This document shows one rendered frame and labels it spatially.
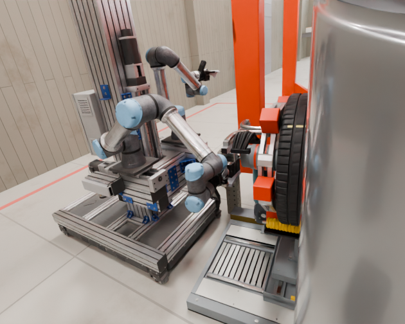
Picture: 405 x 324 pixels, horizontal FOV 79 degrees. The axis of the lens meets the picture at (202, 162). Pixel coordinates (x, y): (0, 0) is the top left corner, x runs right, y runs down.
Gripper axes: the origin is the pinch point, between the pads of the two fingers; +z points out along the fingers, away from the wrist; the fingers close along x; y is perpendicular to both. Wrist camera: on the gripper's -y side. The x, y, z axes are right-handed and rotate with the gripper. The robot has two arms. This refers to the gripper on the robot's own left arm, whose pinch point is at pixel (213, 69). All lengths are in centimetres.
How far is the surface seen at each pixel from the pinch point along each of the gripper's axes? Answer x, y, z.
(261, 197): 115, 26, -92
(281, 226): 116, 57, -70
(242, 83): 56, -2, -33
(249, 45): 59, -24, -31
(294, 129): 116, 0, -76
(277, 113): 108, -5, -77
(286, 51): -13, -2, 147
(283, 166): 119, 13, -85
